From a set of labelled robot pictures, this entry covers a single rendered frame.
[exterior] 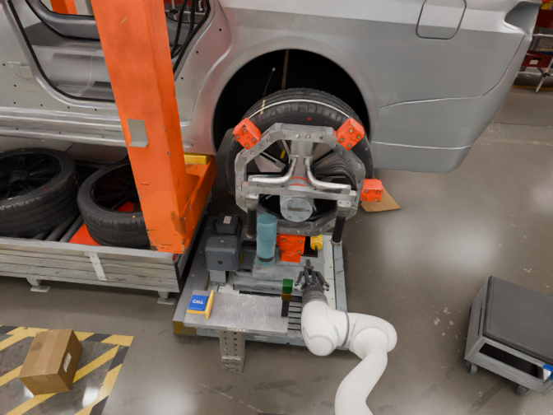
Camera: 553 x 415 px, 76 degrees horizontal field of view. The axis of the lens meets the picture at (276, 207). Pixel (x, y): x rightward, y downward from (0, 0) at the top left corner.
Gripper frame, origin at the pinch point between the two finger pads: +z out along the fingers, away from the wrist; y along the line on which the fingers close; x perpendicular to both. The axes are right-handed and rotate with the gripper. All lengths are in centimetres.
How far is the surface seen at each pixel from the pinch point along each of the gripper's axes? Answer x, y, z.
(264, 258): 11.0, 17.3, 22.8
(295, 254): 15.1, 2.3, 35.0
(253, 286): 44, 23, 48
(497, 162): 13, -206, 216
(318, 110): -56, -2, 25
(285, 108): -56, 11, 27
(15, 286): 56, 163, 57
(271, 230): -6.2, 14.8, 18.5
